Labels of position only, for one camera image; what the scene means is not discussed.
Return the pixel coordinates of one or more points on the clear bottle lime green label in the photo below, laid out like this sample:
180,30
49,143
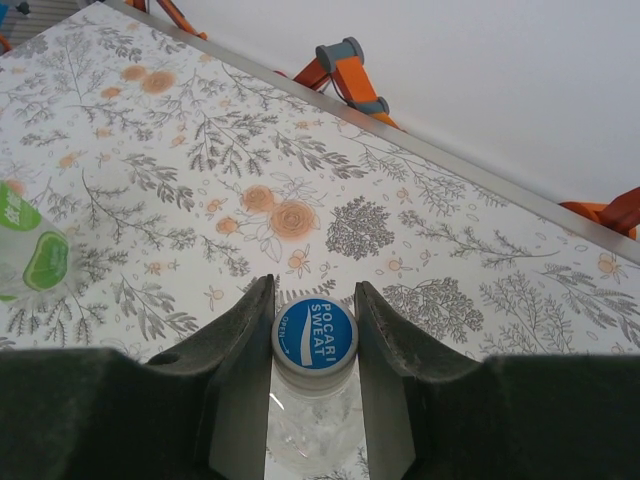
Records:
40,260

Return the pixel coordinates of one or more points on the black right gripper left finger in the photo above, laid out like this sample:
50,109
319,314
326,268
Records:
240,360

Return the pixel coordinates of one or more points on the clear unlabelled plastic bottle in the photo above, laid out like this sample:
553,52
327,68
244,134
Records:
315,430

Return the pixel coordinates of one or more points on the white blue Pocari Sweat cap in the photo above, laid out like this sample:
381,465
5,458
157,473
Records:
315,335

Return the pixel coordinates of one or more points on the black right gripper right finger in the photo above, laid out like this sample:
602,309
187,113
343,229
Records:
390,370

